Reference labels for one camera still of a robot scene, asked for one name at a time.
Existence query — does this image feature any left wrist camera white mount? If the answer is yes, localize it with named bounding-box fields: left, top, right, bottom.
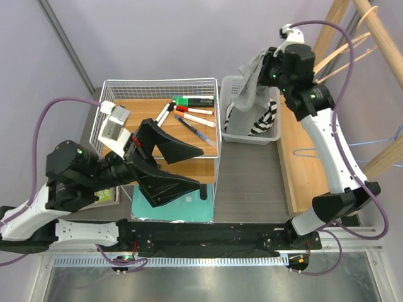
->
left=98, top=101, right=131, bottom=158

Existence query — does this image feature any black white striped tank top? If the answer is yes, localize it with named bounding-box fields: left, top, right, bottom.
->
left=224, top=99, right=278, bottom=136

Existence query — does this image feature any red cap marker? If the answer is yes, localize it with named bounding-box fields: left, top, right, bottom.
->
left=174, top=106, right=214, bottom=115

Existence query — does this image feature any white wire basket shelf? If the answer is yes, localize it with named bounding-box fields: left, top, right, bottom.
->
left=98, top=78, right=222, bottom=199

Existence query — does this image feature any blue wire hanger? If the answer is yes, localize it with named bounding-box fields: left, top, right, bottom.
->
left=292, top=124, right=403, bottom=164

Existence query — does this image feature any orange cap marker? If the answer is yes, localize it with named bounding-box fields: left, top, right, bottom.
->
left=173, top=110, right=216, bottom=128

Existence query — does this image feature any white plastic basket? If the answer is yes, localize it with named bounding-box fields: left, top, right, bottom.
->
left=219, top=75, right=281, bottom=145

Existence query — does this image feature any teal cutting board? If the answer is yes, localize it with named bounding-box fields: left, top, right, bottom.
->
left=132, top=184, right=215, bottom=223

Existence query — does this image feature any black white marker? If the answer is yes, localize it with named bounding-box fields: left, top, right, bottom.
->
left=156, top=101, right=176, bottom=127

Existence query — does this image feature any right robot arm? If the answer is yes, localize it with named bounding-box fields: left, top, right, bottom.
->
left=258, top=43, right=380, bottom=249

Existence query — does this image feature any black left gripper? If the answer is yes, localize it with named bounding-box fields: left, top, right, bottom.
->
left=86, top=119, right=205, bottom=206

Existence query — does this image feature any wooden rack base tray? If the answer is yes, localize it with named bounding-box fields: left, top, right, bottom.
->
left=277, top=96, right=329, bottom=216

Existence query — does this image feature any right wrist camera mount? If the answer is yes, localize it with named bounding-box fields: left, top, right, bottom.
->
left=273, top=24, right=305, bottom=57

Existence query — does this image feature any green paperback book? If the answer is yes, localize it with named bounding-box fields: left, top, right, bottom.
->
left=93, top=187, right=120, bottom=207

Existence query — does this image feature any wooden clothes rack frame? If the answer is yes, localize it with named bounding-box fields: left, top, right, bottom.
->
left=314, top=1, right=402, bottom=179

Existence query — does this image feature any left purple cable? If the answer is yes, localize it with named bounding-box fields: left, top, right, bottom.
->
left=0, top=96, right=149, bottom=273

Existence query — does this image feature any blue pen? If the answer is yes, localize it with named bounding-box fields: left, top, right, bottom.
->
left=175, top=115, right=217, bottom=147

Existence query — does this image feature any green cap marker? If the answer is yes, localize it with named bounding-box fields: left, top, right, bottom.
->
left=172, top=96, right=215, bottom=108

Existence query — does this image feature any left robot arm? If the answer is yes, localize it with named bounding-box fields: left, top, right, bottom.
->
left=1, top=118, right=203, bottom=254

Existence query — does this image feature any purple cable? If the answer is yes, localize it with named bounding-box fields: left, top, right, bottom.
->
left=289, top=20, right=391, bottom=277
left=0, top=96, right=149, bottom=273

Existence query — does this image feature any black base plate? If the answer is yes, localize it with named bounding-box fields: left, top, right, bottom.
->
left=101, top=220, right=328, bottom=259

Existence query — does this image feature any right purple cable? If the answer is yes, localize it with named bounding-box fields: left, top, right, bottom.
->
left=289, top=20, right=391, bottom=277

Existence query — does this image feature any grey garment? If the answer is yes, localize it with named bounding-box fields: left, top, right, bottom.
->
left=227, top=48, right=271, bottom=136

